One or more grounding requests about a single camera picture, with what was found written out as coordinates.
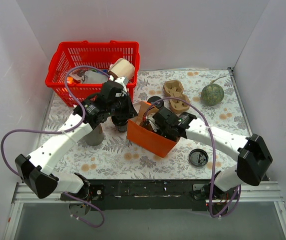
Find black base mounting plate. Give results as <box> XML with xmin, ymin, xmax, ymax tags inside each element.
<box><xmin>84</xmin><ymin>179</ymin><xmax>210</xmax><ymax>211</ymax></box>

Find beige paper wrapped roll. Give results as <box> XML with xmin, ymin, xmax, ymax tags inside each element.
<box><xmin>108</xmin><ymin>58</ymin><xmax>135</xmax><ymax>80</ymax></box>

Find orange snack box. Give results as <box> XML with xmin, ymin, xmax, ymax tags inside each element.
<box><xmin>67</xmin><ymin>77</ymin><xmax>74</xmax><ymax>84</ymax></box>

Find grey tin straw holder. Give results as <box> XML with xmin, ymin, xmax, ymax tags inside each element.
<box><xmin>84</xmin><ymin>125</ymin><xmax>105</xmax><ymax>147</ymax></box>

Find brown cardboard cup carrier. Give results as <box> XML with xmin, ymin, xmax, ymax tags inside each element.
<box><xmin>163</xmin><ymin>80</ymin><xmax>190</xmax><ymax>114</ymax></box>

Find grey wrapped package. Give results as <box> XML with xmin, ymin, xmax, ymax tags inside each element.
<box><xmin>82</xmin><ymin>70</ymin><xmax>108</xmax><ymax>84</ymax></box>

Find red plastic shopping basket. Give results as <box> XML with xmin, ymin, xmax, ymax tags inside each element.
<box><xmin>45</xmin><ymin>40</ymin><xmax>140</xmax><ymax>107</ymax></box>

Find floral table mat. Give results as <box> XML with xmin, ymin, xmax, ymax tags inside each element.
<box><xmin>31</xmin><ymin>69</ymin><xmax>255</xmax><ymax>180</ymax></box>

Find green netted melon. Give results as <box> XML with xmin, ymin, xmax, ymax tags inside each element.
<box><xmin>201</xmin><ymin>75</ymin><xmax>226</xmax><ymax>107</ymax></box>

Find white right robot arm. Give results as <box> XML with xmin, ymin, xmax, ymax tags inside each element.
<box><xmin>143</xmin><ymin>107</ymin><xmax>272</xmax><ymax>199</ymax></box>

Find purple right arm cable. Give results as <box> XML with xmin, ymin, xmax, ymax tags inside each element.
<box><xmin>142</xmin><ymin>97</ymin><xmax>241</xmax><ymax>218</ymax></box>

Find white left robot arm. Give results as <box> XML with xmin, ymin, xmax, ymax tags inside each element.
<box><xmin>15</xmin><ymin>76</ymin><xmax>137</xmax><ymax>200</ymax></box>

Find black printed coffee cup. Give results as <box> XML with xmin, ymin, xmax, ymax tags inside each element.
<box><xmin>111</xmin><ymin>116</ymin><xmax>128</xmax><ymax>133</ymax></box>

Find aluminium frame rail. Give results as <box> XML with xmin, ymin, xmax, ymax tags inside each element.
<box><xmin>4</xmin><ymin>181</ymin><xmax>286</xmax><ymax>240</ymax></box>

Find black coffee cup lid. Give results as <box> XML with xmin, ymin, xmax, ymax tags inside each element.
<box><xmin>188</xmin><ymin>148</ymin><xmax>208</xmax><ymax>167</ymax></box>

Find orange paper bag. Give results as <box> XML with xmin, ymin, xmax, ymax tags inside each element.
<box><xmin>127</xmin><ymin>101</ymin><xmax>180</xmax><ymax>158</ymax></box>

